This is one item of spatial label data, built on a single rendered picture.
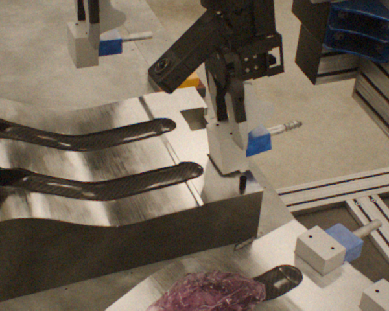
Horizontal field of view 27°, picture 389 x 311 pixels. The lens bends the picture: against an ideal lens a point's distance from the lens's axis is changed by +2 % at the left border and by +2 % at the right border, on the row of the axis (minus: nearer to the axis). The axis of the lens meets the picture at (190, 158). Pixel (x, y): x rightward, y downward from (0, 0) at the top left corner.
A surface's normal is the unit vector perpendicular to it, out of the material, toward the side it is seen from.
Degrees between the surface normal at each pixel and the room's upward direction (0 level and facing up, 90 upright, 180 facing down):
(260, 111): 71
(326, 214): 0
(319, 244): 0
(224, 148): 82
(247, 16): 82
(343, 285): 0
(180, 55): 40
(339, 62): 90
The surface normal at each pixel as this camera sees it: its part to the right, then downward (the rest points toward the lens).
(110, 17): 0.36, 0.45
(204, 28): -0.58, -0.54
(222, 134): -0.12, -0.82
